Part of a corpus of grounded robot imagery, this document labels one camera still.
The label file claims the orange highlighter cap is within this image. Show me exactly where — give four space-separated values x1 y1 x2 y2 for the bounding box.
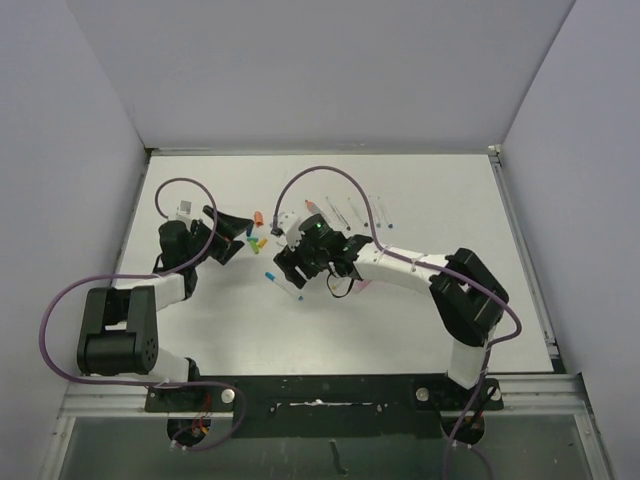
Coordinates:
254 211 264 227

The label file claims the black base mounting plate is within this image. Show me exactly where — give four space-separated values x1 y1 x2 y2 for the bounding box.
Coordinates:
145 374 504 444

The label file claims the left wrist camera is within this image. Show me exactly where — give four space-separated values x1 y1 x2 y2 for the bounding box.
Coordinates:
168 200 194 227

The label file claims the purple cable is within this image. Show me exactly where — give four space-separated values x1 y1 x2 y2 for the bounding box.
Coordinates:
274 165 522 480
38 178 249 454

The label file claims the dark blue pen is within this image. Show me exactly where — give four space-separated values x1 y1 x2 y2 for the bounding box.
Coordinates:
325 196 351 232

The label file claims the orange highlighter body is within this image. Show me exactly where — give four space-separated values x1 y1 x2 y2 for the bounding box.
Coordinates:
305 200 321 215

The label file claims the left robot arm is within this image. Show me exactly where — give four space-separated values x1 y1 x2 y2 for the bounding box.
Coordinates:
76 206 254 411

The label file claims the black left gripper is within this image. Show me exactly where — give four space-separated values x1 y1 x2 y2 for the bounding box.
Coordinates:
185 207 253 267

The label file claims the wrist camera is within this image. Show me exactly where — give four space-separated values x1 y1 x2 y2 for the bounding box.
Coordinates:
271 211 302 248
168 200 194 227

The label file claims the dark green pen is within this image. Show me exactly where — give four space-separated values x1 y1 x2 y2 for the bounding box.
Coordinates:
348 197 369 228

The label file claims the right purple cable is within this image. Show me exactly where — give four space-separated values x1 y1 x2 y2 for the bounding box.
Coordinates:
274 165 522 480

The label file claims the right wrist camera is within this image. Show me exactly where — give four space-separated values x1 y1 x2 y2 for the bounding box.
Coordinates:
271 211 302 248

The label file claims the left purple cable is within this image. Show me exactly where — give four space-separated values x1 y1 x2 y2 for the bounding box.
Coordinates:
38 178 249 454

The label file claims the right side aluminium rail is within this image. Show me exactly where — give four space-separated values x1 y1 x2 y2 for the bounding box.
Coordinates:
487 144 561 361

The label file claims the aluminium frame rail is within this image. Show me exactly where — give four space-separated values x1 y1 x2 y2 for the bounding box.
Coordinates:
40 374 614 479

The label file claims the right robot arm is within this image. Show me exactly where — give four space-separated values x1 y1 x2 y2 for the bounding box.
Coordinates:
272 213 509 409

